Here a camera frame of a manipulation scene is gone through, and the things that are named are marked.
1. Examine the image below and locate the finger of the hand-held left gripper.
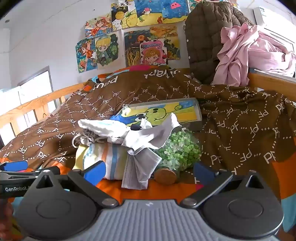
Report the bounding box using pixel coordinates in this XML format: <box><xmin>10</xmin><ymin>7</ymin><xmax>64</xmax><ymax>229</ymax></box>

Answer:
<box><xmin>0</xmin><ymin>171</ymin><xmax>38</xmax><ymax>180</ymax></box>
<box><xmin>0</xmin><ymin>161</ymin><xmax>29</xmax><ymax>172</ymax></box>

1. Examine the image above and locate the blond cartoon boy wall poster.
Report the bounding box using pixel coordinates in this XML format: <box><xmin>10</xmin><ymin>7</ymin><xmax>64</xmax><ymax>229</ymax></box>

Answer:
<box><xmin>95</xmin><ymin>31</ymin><xmax>125</xmax><ymax>70</ymax></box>

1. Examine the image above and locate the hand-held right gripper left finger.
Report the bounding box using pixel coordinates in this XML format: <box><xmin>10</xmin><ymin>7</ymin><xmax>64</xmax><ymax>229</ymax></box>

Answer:
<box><xmin>26</xmin><ymin>160</ymin><xmax>119</xmax><ymax>208</ymax></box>

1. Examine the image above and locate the person's left hand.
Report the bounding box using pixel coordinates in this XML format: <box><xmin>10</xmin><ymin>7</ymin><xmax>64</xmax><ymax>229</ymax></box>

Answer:
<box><xmin>0</xmin><ymin>201</ymin><xmax>14</xmax><ymax>232</ymax></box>

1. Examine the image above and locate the black and yellow wall poster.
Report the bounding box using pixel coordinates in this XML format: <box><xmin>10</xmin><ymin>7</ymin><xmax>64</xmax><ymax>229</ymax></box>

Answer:
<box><xmin>111</xmin><ymin>2</ymin><xmax>139</xmax><ymax>30</ymax></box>

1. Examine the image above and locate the brown printed blanket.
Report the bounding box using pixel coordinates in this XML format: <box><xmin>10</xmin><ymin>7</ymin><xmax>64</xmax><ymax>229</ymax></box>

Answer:
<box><xmin>0</xmin><ymin>66</ymin><xmax>296</xmax><ymax>233</ymax></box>

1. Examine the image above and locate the white air conditioner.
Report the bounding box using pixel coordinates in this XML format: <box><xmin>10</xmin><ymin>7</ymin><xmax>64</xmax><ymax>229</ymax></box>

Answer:
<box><xmin>253</xmin><ymin>1</ymin><xmax>296</xmax><ymax>30</ymax></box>

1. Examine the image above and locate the pink framed cartoon wall poster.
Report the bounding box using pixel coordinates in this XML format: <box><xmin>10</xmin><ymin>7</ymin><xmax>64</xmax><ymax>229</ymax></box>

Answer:
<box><xmin>140</xmin><ymin>39</ymin><xmax>167</xmax><ymax>66</ymax></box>

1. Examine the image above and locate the grey face mask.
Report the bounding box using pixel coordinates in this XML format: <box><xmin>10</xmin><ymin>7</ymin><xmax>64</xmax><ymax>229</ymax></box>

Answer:
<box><xmin>121</xmin><ymin>148</ymin><xmax>162</xmax><ymax>191</ymax></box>

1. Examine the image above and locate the orange cartoon girl wall poster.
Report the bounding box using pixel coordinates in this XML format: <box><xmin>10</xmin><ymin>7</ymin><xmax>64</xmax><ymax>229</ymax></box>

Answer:
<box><xmin>85</xmin><ymin>14</ymin><xmax>114</xmax><ymax>37</ymax></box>

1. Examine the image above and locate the striped cloth pouch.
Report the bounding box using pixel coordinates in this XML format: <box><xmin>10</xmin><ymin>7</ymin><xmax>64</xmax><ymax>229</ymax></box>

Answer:
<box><xmin>72</xmin><ymin>139</ymin><xmax>130</xmax><ymax>181</ymax></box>

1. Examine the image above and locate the grey box with duck drawing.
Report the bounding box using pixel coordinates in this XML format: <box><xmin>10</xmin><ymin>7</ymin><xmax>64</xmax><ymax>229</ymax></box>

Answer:
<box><xmin>124</xmin><ymin>97</ymin><xmax>203</xmax><ymax>131</ymax></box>

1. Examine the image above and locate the white towel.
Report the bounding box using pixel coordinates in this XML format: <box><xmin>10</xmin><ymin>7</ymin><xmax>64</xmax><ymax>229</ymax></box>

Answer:
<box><xmin>78</xmin><ymin>119</ymin><xmax>131</xmax><ymax>144</ymax></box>

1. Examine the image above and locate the pink garment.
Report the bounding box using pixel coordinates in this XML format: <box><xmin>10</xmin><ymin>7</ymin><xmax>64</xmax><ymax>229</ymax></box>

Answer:
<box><xmin>211</xmin><ymin>23</ymin><xmax>296</xmax><ymax>87</ymax></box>

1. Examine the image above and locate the white cloth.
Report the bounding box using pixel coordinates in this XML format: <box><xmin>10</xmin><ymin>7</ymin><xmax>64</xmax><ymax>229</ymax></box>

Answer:
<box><xmin>121</xmin><ymin>113</ymin><xmax>182</xmax><ymax>154</ymax></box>

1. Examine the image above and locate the window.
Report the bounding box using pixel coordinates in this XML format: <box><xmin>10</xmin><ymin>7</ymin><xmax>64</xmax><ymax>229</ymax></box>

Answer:
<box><xmin>0</xmin><ymin>66</ymin><xmax>52</xmax><ymax>121</ymax></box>

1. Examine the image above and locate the brown quilted jacket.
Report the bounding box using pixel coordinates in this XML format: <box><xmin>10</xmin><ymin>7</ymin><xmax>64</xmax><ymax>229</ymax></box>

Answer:
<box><xmin>184</xmin><ymin>2</ymin><xmax>255</xmax><ymax>84</ymax></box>

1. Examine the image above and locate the grey knitted item with string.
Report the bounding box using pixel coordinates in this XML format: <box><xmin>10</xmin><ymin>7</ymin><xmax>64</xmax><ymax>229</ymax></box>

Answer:
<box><xmin>72</xmin><ymin>129</ymin><xmax>104</xmax><ymax>149</ymax></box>

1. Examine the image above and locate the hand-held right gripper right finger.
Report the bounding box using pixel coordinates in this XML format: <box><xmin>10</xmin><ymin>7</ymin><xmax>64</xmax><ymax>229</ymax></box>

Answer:
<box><xmin>180</xmin><ymin>162</ymin><xmax>275</xmax><ymax>208</ymax></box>

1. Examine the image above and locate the mermaid wall poster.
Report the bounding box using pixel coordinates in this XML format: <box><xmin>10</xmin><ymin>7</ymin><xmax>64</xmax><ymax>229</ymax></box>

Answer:
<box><xmin>75</xmin><ymin>38</ymin><xmax>97</xmax><ymax>74</ymax></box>

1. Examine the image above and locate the blue sea wall poster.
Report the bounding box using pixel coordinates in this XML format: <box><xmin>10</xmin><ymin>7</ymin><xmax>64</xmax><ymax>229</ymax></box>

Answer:
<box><xmin>135</xmin><ymin>0</ymin><xmax>190</xmax><ymax>26</ymax></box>

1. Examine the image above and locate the dark orange wall poster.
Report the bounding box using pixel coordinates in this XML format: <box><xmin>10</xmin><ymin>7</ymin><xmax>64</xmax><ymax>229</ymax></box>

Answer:
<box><xmin>124</xmin><ymin>25</ymin><xmax>181</xmax><ymax>67</ymax></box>

